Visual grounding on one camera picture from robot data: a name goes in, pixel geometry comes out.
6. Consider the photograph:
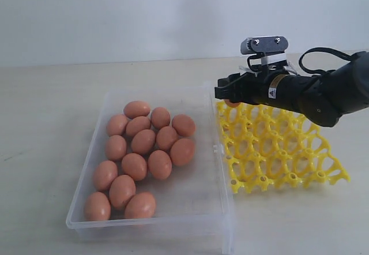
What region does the clear plastic storage box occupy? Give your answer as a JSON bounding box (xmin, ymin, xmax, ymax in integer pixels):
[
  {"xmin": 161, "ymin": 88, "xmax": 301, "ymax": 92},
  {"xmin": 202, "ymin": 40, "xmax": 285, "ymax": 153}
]
[{"xmin": 66, "ymin": 85, "xmax": 234, "ymax": 254}]

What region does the brown egg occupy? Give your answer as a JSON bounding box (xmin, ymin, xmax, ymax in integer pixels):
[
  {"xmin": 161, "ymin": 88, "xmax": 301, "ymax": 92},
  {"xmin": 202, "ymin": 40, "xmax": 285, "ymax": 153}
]
[
  {"xmin": 123, "ymin": 100, "xmax": 151, "ymax": 119},
  {"xmin": 131, "ymin": 129, "xmax": 156, "ymax": 155},
  {"xmin": 224, "ymin": 100, "xmax": 240, "ymax": 108},
  {"xmin": 121, "ymin": 153, "xmax": 148, "ymax": 181},
  {"xmin": 126, "ymin": 116, "xmax": 151, "ymax": 137},
  {"xmin": 148, "ymin": 150, "xmax": 172, "ymax": 180},
  {"xmin": 172, "ymin": 114, "xmax": 196, "ymax": 137},
  {"xmin": 156, "ymin": 126, "xmax": 178, "ymax": 151},
  {"xmin": 109, "ymin": 175, "xmax": 136, "ymax": 210},
  {"xmin": 105, "ymin": 135, "xmax": 127, "ymax": 161},
  {"xmin": 84, "ymin": 192, "xmax": 111, "ymax": 222},
  {"xmin": 150, "ymin": 107, "xmax": 171, "ymax": 130},
  {"xmin": 92, "ymin": 160, "xmax": 118, "ymax": 192},
  {"xmin": 106, "ymin": 114, "xmax": 129, "ymax": 136},
  {"xmin": 125, "ymin": 192, "xmax": 156, "ymax": 219},
  {"xmin": 170, "ymin": 138, "xmax": 195, "ymax": 166}
]

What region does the yellow plastic egg tray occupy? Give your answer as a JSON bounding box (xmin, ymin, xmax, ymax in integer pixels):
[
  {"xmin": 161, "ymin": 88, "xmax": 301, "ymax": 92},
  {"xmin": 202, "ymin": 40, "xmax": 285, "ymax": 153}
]
[{"xmin": 216, "ymin": 102, "xmax": 350, "ymax": 193}]

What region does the black cable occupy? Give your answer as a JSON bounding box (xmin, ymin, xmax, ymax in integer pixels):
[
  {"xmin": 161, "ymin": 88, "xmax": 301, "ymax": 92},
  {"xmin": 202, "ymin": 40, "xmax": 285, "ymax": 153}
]
[{"xmin": 298, "ymin": 47, "xmax": 353, "ymax": 75}]

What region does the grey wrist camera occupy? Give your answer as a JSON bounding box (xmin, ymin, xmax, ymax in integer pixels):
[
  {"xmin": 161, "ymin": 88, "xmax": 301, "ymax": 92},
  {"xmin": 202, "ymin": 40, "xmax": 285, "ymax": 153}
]
[{"xmin": 240, "ymin": 36, "xmax": 289, "ymax": 65}]

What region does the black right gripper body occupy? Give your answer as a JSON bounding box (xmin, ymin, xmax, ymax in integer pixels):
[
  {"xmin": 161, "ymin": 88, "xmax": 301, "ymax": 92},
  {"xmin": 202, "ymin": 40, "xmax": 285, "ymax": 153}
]
[{"xmin": 230, "ymin": 72, "xmax": 341, "ymax": 128}]

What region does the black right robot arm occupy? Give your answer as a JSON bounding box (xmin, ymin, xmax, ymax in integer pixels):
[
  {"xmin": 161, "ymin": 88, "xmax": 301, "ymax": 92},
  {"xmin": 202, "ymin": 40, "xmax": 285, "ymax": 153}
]
[{"xmin": 214, "ymin": 47, "xmax": 368, "ymax": 128}]

